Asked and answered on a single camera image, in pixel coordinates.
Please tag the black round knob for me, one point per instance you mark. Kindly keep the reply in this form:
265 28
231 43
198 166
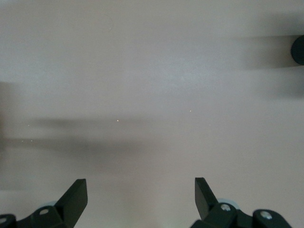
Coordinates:
298 50

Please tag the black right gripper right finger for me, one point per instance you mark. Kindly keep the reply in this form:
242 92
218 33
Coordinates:
209 213

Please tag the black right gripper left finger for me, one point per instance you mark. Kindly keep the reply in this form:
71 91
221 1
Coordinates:
66 209

